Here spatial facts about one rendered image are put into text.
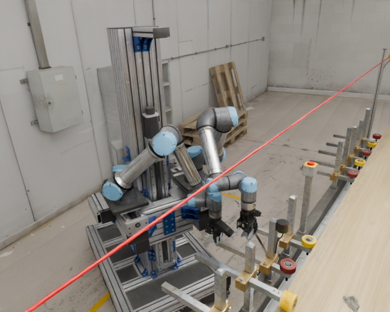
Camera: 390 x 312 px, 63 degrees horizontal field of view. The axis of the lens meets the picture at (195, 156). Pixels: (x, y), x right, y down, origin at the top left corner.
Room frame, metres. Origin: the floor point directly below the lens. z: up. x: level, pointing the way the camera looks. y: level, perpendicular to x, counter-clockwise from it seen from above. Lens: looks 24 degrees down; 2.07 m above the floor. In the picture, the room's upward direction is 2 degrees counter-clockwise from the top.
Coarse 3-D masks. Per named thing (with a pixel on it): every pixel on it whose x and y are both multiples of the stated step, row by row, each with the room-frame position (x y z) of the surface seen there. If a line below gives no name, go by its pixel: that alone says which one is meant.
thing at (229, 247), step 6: (222, 240) 1.50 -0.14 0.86; (222, 246) 1.47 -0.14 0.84; (228, 246) 1.44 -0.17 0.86; (234, 246) 1.44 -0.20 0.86; (234, 252) 1.42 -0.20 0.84; (240, 252) 1.39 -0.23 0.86; (258, 258) 1.34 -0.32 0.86; (276, 264) 1.29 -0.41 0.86; (276, 270) 1.26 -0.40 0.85; (288, 276) 1.22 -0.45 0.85
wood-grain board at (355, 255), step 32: (384, 160) 2.40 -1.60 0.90; (352, 192) 1.92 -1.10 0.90; (384, 192) 1.90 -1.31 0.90; (352, 224) 1.55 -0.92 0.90; (384, 224) 1.54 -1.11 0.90; (320, 256) 1.29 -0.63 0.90; (352, 256) 1.28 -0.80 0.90; (384, 256) 1.27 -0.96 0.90; (288, 288) 1.09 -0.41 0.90; (320, 288) 1.08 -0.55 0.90; (352, 288) 1.07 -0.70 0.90; (384, 288) 1.06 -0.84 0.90
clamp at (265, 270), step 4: (276, 256) 1.34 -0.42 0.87; (264, 260) 1.31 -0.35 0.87; (268, 260) 1.31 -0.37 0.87; (272, 260) 1.31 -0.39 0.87; (276, 260) 1.33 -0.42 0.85; (260, 264) 1.28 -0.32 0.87; (268, 264) 1.28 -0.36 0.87; (260, 268) 1.28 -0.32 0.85; (264, 268) 1.26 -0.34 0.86; (268, 268) 1.25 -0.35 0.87; (264, 272) 1.26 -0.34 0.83; (268, 272) 1.26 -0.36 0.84
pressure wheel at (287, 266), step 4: (284, 260) 1.27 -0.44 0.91; (288, 260) 1.26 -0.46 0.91; (292, 260) 1.26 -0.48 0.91; (280, 264) 1.24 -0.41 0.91; (284, 264) 1.24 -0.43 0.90; (288, 264) 1.23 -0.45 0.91; (292, 264) 1.24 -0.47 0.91; (296, 264) 1.23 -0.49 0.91; (280, 268) 1.23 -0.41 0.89; (284, 268) 1.21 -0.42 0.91; (288, 268) 1.21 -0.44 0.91; (292, 268) 1.21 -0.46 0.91; (284, 272) 1.21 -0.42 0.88; (288, 272) 1.20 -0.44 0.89; (292, 272) 1.20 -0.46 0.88
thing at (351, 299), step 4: (344, 296) 1.02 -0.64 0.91; (352, 296) 1.01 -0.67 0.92; (344, 300) 1.00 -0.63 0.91; (348, 300) 1.00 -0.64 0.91; (352, 300) 0.99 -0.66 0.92; (356, 300) 1.00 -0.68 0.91; (348, 304) 0.98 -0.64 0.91; (352, 304) 0.98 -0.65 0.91; (356, 304) 0.98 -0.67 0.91; (352, 308) 0.96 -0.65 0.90; (356, 308) 0.96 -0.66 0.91
